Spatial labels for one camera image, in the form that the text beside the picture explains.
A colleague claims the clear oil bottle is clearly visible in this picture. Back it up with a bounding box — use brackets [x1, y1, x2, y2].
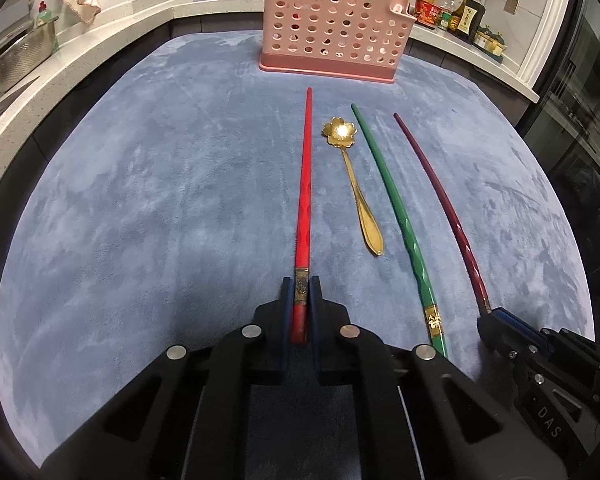
[438, 0, 464, 24]

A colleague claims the steel mixing bowl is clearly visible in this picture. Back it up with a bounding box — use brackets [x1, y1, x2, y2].
[0, 16, 58, 93]

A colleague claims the blue-grey fabric mat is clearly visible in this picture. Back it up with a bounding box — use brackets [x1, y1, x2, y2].
[0, 32, 594, 464]

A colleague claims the pink perforated utensil basket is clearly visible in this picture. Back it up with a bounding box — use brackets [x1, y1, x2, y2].
[259, 0, 416, 84]

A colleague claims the red instant noodle cup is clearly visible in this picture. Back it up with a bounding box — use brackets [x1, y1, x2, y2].
[415, 0, 442, 28]

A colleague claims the gold flower spoon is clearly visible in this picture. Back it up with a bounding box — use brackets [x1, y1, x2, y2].
[322, 117, 385, 257]

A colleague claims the gold wall outlet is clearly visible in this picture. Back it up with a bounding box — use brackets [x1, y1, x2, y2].
[503, 0, 519, 15]

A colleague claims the green condiment jar set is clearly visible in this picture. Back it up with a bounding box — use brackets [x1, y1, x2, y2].
[472, 26, 506, 63]

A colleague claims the dark soy sauce bottle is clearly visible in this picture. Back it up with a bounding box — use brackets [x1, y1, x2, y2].
[450, 0, 486, 44]

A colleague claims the green dish soap bottle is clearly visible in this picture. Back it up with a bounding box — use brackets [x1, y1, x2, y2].
[35, 1, 54, 27]

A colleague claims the maroon chopstick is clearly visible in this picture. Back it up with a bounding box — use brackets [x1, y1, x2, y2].
[393, 113, 492, 315]

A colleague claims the small green-cap spice jar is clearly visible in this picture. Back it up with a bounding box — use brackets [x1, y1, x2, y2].
[438, 11, 452, 30]

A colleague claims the black glass door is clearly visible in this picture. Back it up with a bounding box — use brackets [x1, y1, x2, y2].
[519, 0, 600, 271]

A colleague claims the bright red chopstick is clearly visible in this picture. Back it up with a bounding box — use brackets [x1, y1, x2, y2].
[290, 88, 313, 344]

